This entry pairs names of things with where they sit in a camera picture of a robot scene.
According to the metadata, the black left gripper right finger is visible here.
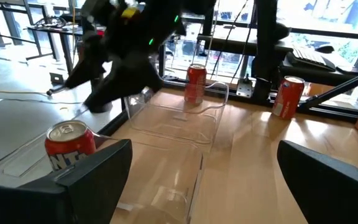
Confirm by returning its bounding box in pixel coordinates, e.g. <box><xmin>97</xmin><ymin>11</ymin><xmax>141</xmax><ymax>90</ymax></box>
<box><xmin>277</xmin><ymin>140</ymin><xmax>358</xmax><ymax>224</ymax></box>

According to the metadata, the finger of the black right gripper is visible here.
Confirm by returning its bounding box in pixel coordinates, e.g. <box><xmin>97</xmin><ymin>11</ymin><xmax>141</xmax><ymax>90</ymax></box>
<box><xmin>84</xmin><ymin>62</ymin><xmax>165</xmax><ymax>113</ymax></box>
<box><xmin>63</xmin><ymin>34</ymin><xmax>113</xmax><ymax>90</ymax></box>

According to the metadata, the silver base bracket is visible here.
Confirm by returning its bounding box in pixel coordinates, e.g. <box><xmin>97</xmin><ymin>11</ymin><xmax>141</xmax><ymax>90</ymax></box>
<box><xmin>236</xmin><ymin>73</ymin><xmax>255</xmax><ymax>98</ymax></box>

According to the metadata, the black side desk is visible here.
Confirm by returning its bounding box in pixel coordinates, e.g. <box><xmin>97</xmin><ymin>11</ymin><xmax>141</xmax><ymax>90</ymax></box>
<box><xmin>197</xmin><ymin>32</ymin><xmax>358</xmax><ymax>88</ymax></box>

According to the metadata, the black diagonal strut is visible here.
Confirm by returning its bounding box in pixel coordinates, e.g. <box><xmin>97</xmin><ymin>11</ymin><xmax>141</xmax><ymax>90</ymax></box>
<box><xmin>299</xmin><ymin>67</ymin><xmax>358</xmax><ymax>109</ymax></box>

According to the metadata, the black workbench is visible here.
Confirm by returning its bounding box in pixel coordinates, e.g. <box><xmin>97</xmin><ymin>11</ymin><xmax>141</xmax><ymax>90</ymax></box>
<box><xmin>26</xmin><ymin>18</ymin><xmax>85</xmax><ymax>74</ymax></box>

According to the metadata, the clear plastic bin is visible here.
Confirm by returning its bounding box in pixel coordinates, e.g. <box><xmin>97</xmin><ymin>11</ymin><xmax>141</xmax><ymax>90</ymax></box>
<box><xmin>124</xmin><ymin>80</ymin><xmax>230</xmax><ymax>154</ymax></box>
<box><xmin>0</xmin><ymin>133</ymin><xmax>205</xmax><ymax>224</ymax></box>

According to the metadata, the white floor cable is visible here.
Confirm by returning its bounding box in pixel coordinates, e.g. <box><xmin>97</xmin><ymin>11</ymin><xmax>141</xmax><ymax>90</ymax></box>
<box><xmin>0</xmin><ymin>88</ymin><xmax>85</xmax><ymax>105</ymax></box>

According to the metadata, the red Coca-Cola can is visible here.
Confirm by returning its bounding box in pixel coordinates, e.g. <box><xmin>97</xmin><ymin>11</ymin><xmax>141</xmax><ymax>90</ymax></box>
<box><xmin>271</xmin><ymin>75</ymin><xmax>306</xmax><ymax>121</ymax></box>

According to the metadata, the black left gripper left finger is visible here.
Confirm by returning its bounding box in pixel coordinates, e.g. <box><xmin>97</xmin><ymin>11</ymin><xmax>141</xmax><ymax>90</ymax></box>
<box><xmin>54</xmin><ymin>139</ymin><xmax>133</xmax><ymax>224</ymax></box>

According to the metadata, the black keyboard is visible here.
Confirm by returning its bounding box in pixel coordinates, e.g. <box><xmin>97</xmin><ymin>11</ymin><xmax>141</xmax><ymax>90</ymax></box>
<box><xmin>290</xmin><ymin>46</ymin><xmax>337</xmax><ymax>72</ymax></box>

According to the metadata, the red Fanta can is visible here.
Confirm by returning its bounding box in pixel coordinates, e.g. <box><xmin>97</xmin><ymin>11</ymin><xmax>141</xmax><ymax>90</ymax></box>
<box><xmin>44</xmin><ymin>120</ymin><xmax>98</xmax><ymax>172</ymax></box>
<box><xmin>184</xmin><ymin>63</ymin><xmax>208</xmax><ymax>105</ymax></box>

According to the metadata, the black computer mouse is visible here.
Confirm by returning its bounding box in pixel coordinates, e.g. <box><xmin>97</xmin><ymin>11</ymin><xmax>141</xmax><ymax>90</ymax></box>
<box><xmin>314</xmin><ymin>44</ymin><xmax>335</xmax><ymax>54</ymax></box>

